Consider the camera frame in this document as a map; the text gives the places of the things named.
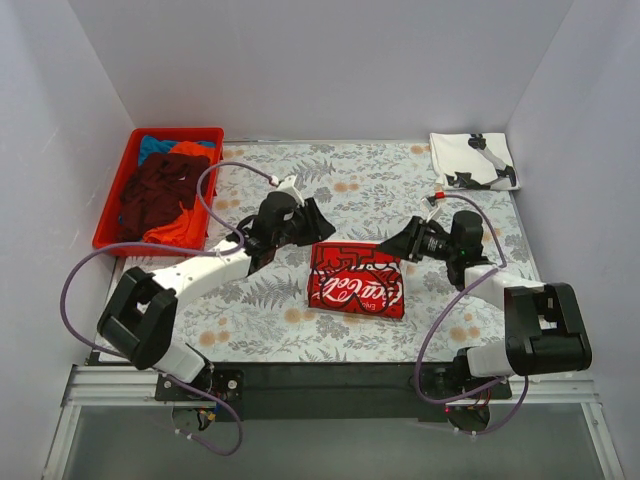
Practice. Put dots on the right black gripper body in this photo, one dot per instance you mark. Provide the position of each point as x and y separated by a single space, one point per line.
413 240

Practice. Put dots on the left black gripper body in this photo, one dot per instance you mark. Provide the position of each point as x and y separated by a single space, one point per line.
307 220

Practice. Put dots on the white Coca-Cola t-shirt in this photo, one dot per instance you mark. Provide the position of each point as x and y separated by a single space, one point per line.
356 278

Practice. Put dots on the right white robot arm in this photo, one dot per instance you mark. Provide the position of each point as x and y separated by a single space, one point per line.
544 332

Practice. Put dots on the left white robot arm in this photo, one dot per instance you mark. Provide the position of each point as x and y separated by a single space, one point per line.
138 320

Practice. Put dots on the orange t-shirt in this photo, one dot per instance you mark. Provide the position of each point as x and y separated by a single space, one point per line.
192 220

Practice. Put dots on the folded white printed t-shirt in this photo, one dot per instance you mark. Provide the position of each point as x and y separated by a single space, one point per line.
476 161

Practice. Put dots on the maroon t-shirt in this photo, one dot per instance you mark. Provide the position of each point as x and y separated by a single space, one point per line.
158 200

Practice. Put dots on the blue t-shirt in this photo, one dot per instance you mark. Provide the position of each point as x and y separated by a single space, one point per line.
150 145

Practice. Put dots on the red plastic bin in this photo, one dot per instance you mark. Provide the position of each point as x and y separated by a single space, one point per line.
108 226

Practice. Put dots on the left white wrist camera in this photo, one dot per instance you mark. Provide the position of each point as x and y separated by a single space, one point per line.
287 186

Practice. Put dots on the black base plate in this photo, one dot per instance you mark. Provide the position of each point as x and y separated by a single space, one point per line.
297 391

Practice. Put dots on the aluminium frame rail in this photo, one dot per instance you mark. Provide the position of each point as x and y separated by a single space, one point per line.
124 385

